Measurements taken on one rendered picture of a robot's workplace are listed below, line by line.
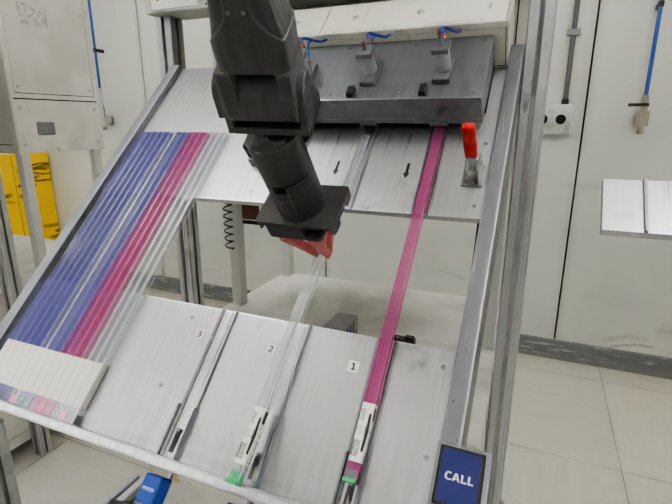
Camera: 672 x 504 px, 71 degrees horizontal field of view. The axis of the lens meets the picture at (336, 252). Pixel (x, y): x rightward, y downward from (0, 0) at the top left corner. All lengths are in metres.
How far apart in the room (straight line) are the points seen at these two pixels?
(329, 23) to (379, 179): 0.31
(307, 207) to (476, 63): 0.35
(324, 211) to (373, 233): 1.96
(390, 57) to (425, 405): 0.52
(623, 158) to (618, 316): 0.70
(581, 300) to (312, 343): 1.96
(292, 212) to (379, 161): 0.23
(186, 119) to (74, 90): 0.98
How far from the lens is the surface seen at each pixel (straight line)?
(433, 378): 0.54
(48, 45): 1.89
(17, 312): 0.89
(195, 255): 1.19
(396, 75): 0.75
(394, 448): 0.53
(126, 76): 3.32
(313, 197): 0.52
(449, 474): 0.47
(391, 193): 0.67
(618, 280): 2.42
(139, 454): 0.62
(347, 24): 0.86
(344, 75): 0.79
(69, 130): 1.89
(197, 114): 0.97
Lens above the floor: 1.10
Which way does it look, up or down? 15 degrees down
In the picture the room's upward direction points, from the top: straight up
